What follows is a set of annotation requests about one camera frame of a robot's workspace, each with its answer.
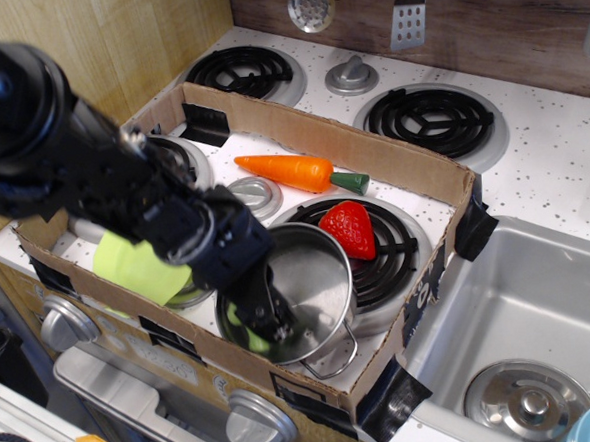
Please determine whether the orange toy carrot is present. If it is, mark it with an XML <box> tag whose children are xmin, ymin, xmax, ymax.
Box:
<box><xmin>234</xmin><ymin>155</ymin><xmax>370</xmax><ymax>195</ymax></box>

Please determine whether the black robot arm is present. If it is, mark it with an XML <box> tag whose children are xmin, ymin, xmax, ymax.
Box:
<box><xmin>0</xmin><ymin>42</ymin><xmax>296</xmax><ymax>343</ymax></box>

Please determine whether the left silver oven knob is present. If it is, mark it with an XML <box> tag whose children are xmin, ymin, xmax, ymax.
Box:
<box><xmin>40</xmin><ymin>295</ymin><xmax>101</xmax><ymax>353</ymax></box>

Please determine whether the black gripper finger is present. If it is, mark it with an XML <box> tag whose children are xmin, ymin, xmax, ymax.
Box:
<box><xmin>226</xmin><ymin>272</ymin><xmax>277</xmax><ymax>343</ymax></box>
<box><xmin>264</xmin><ymin>266</ymin><xmax>298</xmax><ymax>341</ymax></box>

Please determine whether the green toy broccoli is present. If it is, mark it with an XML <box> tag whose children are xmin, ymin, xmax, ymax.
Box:
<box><xmin>226</xmin><ymin>303</ymin><xmax>271</xmax><ymax>355</ymax></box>

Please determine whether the front right black burner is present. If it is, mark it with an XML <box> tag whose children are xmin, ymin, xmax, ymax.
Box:
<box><xmin>275</xmin><ymin>195</ymin><xmax>432</xmax><ymax>321</ymax></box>

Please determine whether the red toy strawberry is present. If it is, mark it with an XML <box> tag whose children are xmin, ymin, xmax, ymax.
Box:
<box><xmin>318</xmin><ymin>200</ymin><xmax>376</xmax><ymax>261</ymax></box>

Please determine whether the hanging silver slotted spatula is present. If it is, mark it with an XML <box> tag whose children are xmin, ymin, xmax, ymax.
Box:
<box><xmin>389</xmin><ymin>0</ymin><xmax>426</xmax><ymax>52</ymax></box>

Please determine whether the silver centre stove knob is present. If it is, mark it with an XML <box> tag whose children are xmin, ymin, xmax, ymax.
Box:
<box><xmin>228</xmin><ymin>176</ymin><xmax>284</xmax><ymax>221</ymax></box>

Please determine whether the back right black burner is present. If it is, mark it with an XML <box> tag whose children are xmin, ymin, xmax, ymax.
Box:
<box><xmin>353</xmin><ymin>83</ymin><xmax>510</xmax><ymax>174</ymax></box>

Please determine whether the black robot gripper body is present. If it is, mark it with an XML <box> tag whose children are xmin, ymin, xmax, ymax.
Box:
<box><xmin>124</xmin><ymin>176</ymin><xmax>273</xmax><ymax>291</ymax></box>

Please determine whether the silver knob under plate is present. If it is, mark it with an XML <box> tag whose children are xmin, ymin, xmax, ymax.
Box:
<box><xmin>166</xmin><ymin>275</ymin><xmax>213</xmax><ymax>310</ymax></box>

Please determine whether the grey toy sink basin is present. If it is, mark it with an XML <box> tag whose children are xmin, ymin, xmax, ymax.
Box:
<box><xmin>393</xmin><ymin>218</ymin><xmax>590</xmax><ymax>442</ymax></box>

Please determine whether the silver oven door handle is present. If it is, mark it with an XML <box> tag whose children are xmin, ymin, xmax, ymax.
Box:
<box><xmin>53</xmin><ymin>348</ymin><xmax>229</xmax><ymax>442</ymax></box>

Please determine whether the silver stove knob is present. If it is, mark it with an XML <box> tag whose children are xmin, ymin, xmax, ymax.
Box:
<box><xmin>228</xmin><ymin>176</ymin><xmax>284</xmax><ymax>221</ymax></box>
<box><xmin>324</xmin><ymin>56</ymin><xmax>380</xmax><ymax>96</ymax></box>

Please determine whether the silver oven knob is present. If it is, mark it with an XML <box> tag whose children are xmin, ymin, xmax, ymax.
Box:
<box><xmin>225</xmin><ymin>389</ymin><xmax>298</xmax><ymax>442</ymax></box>
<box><xmin>40</xmin><ymin>295</ymin><xmax>101</xmax><ymax>353</ymax></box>

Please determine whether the light green plastic plate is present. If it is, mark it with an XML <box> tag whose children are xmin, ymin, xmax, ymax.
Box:
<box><xmin>92</xmin><ymin>231</ymin><xmax>192</xmax><ymax>305</ymax></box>

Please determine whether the brown cardboard fence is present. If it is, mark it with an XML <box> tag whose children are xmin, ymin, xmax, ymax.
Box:
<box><xmin>5</xmin><ymin>63</ymin><xmax>513</xmax><ymax>442</ymax></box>

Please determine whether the right silver oven knob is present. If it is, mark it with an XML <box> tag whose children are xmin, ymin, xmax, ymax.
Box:
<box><xmin>225</xmin><ymin>389</ymin><xmax>298</xmax><ymax>442</ymax></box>

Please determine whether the hanging silver strainer ladle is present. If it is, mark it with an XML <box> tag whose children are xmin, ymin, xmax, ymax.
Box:
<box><xmin>287</xmin><ymin>0</ymin><xmax>335</xmax><ymax>34</ymax></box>

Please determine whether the silver pot lid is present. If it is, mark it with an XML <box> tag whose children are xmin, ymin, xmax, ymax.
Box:
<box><xmin>462</xmin><ymin>359</ymin><xmax>590</xmax><ymax>442</ymax></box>

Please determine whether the back left black burner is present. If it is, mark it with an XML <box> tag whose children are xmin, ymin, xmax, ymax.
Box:
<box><xmin>177</xmin><ymin>45</ymin><xmax>308</xmax><ymax>107</ymax></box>

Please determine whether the silver metal pot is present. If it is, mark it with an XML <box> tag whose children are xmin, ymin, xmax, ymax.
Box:
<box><xmin>215</xmin><ymin>222</ymin><xmax>358</xmax><ymax>381</ymax></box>

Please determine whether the silver back stove knob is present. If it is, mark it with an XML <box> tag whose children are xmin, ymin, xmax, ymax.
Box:
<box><xmin>324</xmin><ymin>56</ymin><xmax>380</xmax><ymax>96</ymax></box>

